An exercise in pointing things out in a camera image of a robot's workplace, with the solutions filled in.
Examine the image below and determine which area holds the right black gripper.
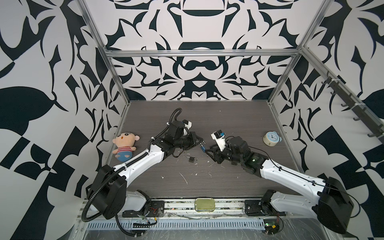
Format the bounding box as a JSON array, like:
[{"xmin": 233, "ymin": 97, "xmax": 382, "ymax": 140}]
[{"xmin": 204, "ymin": 142, "xmax": 245, "ymax": 165}]

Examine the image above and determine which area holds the black padlock front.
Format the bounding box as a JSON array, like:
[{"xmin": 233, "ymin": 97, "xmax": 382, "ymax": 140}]
[{"xmin": 185, "ymin": 153, "xmax": 198, "ymax": 163}]

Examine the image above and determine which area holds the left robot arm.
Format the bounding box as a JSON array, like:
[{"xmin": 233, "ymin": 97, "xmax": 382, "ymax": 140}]
[{"xmin": 81, "ymin": 108, "xmax": 204, "ymax": 227}]

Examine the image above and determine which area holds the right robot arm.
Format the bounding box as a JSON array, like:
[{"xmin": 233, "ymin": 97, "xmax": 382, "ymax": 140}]
[{"xmin": 204, "ymin": 137, "xmax": 355, "ymax": 235}]

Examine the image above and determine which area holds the gold metal tin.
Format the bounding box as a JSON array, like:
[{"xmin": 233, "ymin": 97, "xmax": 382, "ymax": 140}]
[{"xmin": 195, "ymin": 198, "xmax": 216, "ymax": 212}]

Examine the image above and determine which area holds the cream blue alarm clock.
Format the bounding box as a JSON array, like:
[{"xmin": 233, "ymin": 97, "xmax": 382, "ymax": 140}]
[{"xmin": 263, "ymin": 131, "xmax": 282, "ymax": 147}]

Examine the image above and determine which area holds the plush doll striped shirt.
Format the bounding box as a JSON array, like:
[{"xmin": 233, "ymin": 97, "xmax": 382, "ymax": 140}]
[{"xmin": 113, "ymin": 132, "xmax": 140, "ymax": 162}]

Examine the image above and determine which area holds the small electronics board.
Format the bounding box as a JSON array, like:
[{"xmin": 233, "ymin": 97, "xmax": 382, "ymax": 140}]
[{"xmin": 262, "ymin": 219, "xmax": 284, "ymax": 236}]

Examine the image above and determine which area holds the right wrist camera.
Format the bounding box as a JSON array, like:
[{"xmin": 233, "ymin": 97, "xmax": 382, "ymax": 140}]
[{"xmin": 211, "ymin": 130, "xmax": 226, "ymax": 152}]

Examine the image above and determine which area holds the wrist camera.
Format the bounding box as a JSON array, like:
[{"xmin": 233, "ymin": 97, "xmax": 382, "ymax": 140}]
[
  {"xmin": 211, "ymin": 130, "xmax": 226, "ymax": 152},
  {"xmin": 182, "ymin": 120, "xmax": 192, "ymax": 136}
]

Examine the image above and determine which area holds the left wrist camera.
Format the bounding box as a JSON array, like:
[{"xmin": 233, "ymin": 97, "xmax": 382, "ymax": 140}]
[{"xmin": 182, "ymin": 120, "xmax": 192, "ymax": 136}]

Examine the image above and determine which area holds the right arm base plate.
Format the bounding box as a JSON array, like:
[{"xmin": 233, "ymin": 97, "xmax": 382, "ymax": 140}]
[{"xmin": 244, "ymin": 200, "xmax": 286, "ymax": 217}]

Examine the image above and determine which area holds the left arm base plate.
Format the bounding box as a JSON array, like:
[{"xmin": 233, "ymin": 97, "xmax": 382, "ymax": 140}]
[{"xmin": 122, "ymin": 200, "xmax": 165, "ymax": 218}]

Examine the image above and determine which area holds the white slotted cable duct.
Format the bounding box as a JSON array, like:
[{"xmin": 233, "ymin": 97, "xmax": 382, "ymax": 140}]
[{"xmin": 88, "ymin": 219, "xmax": 265, "ymax": 231}]

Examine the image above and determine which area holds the black coat hook rail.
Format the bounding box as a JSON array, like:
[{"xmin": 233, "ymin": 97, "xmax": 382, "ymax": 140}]
[{"xmin": 322, "ymin": 71, "xmax": 384, "ymax": 144}]

